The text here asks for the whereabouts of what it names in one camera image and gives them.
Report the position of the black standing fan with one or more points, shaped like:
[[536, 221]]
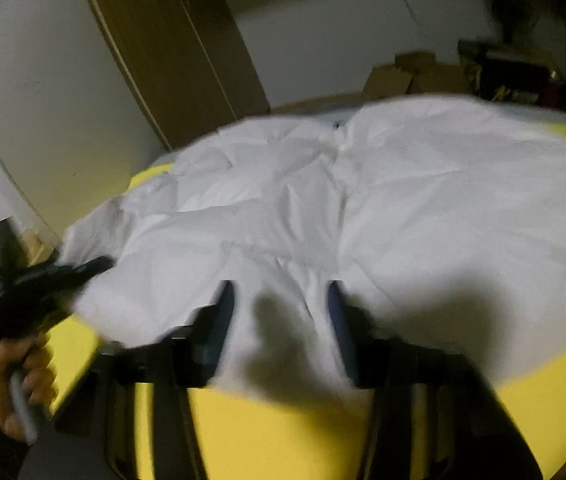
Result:
[[508, 5]]

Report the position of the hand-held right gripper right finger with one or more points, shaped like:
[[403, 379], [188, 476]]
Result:
[[339, 332]]

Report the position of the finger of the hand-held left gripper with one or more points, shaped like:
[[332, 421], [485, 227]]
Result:
[[80, 270]]

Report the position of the white puffer jacket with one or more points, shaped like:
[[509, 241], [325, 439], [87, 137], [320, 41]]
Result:
[[363, 210]]

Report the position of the wooden wardrobe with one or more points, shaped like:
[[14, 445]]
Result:
[[163, 60]]

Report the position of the yellow cloth mat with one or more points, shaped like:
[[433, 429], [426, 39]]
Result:
[[288, 435]]

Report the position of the black box with yellow print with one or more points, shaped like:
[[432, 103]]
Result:
[[508, 75]]

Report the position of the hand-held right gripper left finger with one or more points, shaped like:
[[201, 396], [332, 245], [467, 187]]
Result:
[[220, 325]]

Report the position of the person's left hand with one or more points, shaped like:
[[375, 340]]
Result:
[[0, 390]]

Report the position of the open cardboard box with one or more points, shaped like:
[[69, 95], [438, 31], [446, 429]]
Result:
[[388, 82], [433, 72]]

